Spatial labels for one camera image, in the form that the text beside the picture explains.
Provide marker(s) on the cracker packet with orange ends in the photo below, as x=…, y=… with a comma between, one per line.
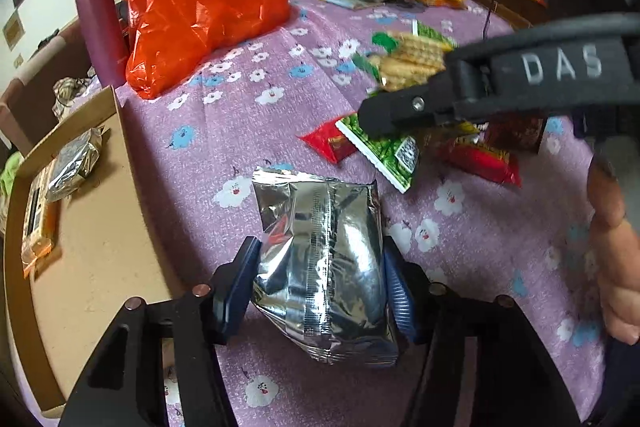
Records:
x=37, y=217

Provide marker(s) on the person's right hand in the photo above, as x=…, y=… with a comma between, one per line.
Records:
x=620, y=282

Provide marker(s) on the light blue flat packet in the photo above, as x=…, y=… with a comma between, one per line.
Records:
x=345, y=1

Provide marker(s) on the large silver foil snack packet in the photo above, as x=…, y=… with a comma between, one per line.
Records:
x=325, y=257

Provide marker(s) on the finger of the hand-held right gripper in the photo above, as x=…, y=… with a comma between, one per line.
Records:
x=400, y=112

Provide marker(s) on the brown armchair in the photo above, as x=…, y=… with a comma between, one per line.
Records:
x=30, y=77

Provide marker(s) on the orange plastic bag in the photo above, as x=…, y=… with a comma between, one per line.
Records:
x=200, y=7

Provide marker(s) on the bright green cloth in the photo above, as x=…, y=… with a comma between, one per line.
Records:
x=10, y=177

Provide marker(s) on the purple cylinder bottle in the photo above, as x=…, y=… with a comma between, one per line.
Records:
x=97, y=22

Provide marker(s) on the cracker packet with green ends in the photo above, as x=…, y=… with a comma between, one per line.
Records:
x=410, y=57

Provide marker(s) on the green snack packet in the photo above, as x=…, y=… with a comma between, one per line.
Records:
x=385, y=157

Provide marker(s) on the dark red snack packet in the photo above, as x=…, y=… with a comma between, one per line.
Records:
x=515, y=134

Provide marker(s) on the small silver foil snack packet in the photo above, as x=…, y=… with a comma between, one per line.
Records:
x=75, y=162

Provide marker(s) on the small yellow wall plaque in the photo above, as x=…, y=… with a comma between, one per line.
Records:
x=12, y=32

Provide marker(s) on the leopard print cloth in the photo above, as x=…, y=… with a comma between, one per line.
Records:
x=70, y=94

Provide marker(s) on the shallow cardboard box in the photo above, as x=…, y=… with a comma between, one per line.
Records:
x=100, y=257

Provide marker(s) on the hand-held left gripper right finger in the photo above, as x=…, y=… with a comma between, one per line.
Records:
x=400, y=297

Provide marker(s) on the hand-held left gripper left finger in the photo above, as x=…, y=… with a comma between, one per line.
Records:
x=240, y=287

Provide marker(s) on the wall switch plate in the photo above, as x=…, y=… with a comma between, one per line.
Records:
x=19, y=60

